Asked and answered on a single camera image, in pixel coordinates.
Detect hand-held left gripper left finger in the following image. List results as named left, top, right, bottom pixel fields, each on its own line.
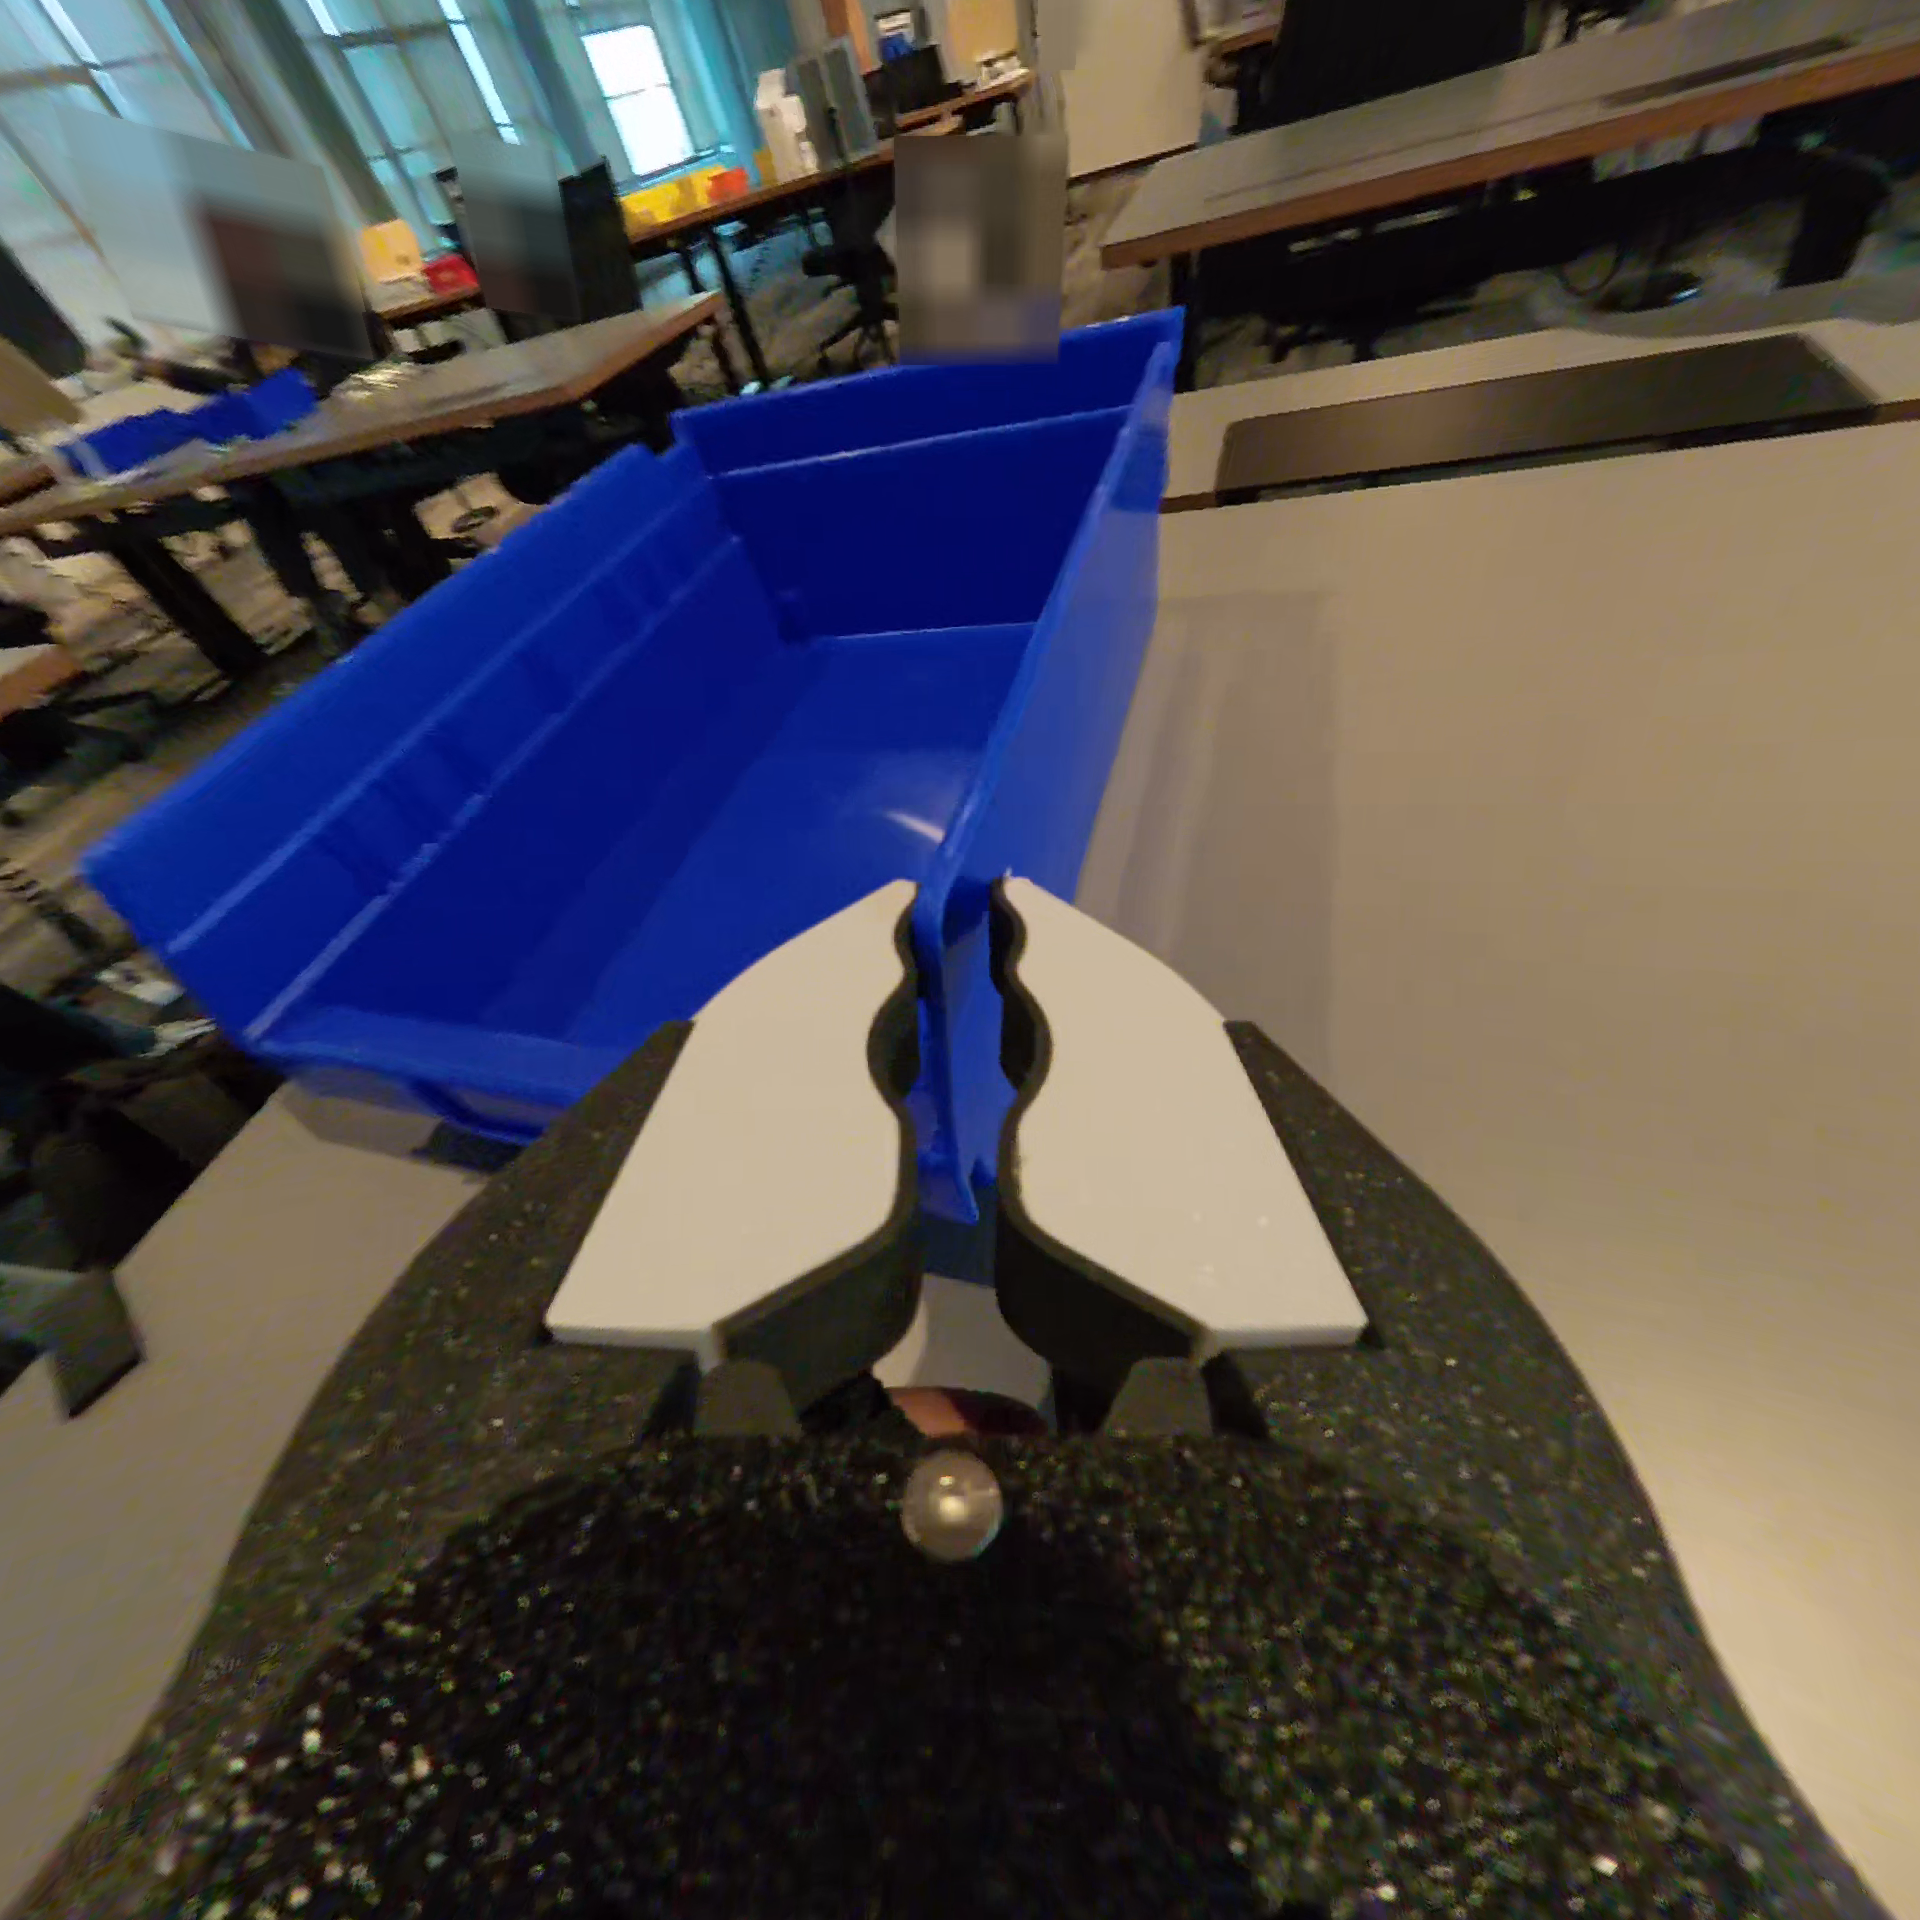
left=541, top=881, right=924, bottom=1417

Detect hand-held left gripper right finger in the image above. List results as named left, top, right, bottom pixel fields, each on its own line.
left=989, top=874, right=1369, bottom=1430

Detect blue plastic bin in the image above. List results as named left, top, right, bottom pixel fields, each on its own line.
left=82, top=306, right=1189, bottom=1311
left=51, top=366, right=319, bottom=483

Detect wooden office desk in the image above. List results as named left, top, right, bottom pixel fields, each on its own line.
left=1101, top=31, right=1920, bottom=363
left=0, top=292, right=731, bottom=671

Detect yellow storage bins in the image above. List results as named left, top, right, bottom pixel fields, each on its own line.
left=617, top=163, right=752, bottom=234

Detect white boxes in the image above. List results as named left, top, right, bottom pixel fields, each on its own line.
left=754, top=37, right=881, bottom=175

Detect black desk cable tray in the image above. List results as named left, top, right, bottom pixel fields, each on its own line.
left=1211, top=330, right=1883, bottom=509

